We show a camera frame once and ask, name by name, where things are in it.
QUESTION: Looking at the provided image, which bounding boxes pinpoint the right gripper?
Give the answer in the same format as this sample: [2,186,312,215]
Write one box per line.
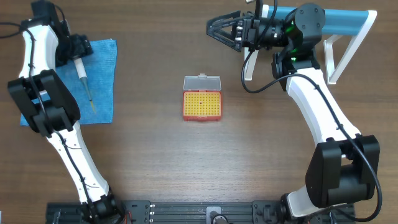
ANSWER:
[205,9,266,54]

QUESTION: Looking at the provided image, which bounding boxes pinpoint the white pipette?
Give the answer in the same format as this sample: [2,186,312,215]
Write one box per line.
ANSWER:
[72,57,98,115]

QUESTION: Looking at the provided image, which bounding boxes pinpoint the red and yellow tip box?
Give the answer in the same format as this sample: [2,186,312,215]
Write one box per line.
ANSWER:
[182,73,223,123]

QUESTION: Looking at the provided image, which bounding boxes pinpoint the white and blue stand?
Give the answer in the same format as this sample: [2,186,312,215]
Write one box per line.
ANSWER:
[243,4,377,86]

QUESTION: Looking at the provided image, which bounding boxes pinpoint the blue cloth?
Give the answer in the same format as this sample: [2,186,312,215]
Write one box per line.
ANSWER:
[19,38,119,127]

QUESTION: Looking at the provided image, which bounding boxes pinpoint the mounting rail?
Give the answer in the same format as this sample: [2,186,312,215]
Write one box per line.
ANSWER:
[46,201,356,224]

